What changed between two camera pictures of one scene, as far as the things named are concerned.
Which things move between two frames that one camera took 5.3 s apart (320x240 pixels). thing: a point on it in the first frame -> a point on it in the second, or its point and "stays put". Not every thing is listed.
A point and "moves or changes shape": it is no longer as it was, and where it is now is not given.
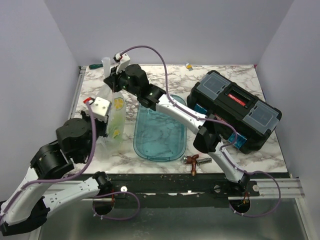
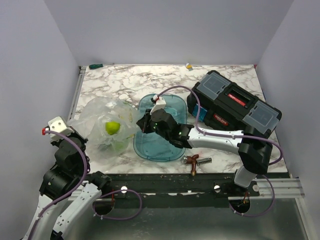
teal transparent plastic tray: (159, 137) stays put
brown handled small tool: (192, 160) stays put
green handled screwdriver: (95, 66) stays put
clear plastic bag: (106, 146) moves or changes shape
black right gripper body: (119, 81) -> (149, 127)
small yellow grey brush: (189, 67) stays put
